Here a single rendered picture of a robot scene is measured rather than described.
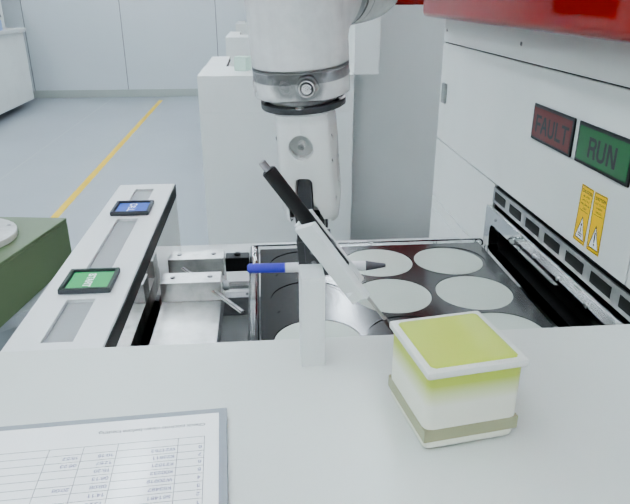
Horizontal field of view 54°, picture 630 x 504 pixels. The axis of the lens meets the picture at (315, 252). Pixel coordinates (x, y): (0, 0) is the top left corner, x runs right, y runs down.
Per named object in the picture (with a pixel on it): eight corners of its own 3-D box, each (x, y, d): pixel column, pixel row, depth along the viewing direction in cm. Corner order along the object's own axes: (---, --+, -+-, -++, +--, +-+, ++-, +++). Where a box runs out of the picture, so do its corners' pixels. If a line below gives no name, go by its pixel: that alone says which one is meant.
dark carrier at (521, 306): (477, 245, 98) (478, 242, 98) (582, 364, 67) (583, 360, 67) (260, 252, 96) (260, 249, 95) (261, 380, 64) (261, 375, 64)
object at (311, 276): (361, 343, 57) (365, 205, 52) (368, 367, 54) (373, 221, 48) (294, 346, 57) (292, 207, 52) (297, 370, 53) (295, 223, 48)
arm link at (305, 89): (347, 72, 49) (349, 109, 50) (350, 51, 57) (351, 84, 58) (243, 77, 50) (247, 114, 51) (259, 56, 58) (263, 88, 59)
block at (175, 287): (223, 289, 87) (221, 269, 86) (221, 300, 84) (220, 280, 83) (165, 291, 86) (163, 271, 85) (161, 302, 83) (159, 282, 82)
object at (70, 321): (181, 257, 113) (175, 183, 108) (120, 471, 62) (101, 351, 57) (129, 259, 112) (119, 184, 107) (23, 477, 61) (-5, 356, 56)
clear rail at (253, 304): (259, 252, 97) (258, 243, 97) (260, 394, 63) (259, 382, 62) (250, 252, 97) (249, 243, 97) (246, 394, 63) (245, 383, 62)
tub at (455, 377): (470, 380, 52) (478, 308, 49) (518, 438, 45) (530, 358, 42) (384, 393, 50) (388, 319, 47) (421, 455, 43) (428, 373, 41)
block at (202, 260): (225, 266, 94) (224, 248, 93) (224, 275, 91) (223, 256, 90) (172, 268, 94) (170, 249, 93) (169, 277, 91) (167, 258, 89)
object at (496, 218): (489, 256, 106) (496, 203, 103) (633, 417, 66) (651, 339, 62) (479, 256, 106) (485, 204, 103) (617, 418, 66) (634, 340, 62)
